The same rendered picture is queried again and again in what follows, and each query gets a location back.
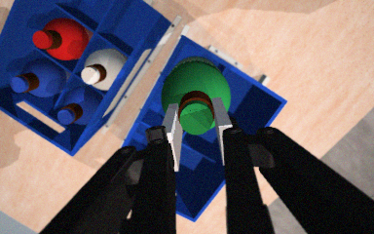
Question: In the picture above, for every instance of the red bottle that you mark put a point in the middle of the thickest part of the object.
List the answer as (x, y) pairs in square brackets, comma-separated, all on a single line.
[(67, 38)]

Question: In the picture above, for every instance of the white bottle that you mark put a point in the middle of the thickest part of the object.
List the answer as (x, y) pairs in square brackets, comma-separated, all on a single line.
[(102, 67)]

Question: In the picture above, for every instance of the blue bottle crate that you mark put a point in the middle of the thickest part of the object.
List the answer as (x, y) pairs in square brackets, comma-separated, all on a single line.
[(123, 24), (199, 180)]

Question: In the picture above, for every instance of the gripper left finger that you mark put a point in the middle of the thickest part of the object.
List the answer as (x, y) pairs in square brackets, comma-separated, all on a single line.
[(103, 204)]

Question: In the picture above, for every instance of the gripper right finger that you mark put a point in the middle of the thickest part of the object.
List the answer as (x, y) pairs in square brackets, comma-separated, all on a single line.
[(321, 200)]

